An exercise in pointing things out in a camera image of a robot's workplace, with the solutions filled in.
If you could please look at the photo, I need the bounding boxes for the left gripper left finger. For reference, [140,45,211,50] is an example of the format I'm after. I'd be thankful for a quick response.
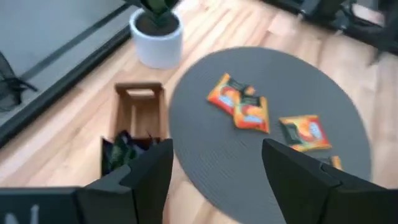
[76,138,174,224]

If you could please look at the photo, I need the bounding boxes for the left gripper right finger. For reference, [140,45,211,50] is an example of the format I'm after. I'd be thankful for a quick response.
[262,138,398,224]

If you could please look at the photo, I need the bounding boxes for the orange tea packet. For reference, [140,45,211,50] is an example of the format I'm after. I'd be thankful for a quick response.
[233,95,270,134]
[279,114,332,152]
[207,73,256,116]
[328,155,343,171]

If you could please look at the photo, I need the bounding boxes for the dark tea packet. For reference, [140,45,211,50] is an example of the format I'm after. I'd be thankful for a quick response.
[102,132,141,177]
[136,132,162,150]

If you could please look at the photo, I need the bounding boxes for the wooden tea organizer box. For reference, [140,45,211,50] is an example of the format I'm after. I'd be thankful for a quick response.
[101,81,169,179]

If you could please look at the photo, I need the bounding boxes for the round grey woven mat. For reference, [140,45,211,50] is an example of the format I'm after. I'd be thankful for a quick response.
[169,46,373,224]

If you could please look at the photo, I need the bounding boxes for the green snake plant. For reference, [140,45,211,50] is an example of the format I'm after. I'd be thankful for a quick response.
[124,0,182,27]

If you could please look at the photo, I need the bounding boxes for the black table frame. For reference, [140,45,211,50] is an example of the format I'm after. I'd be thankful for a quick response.
[0,24,133,149]

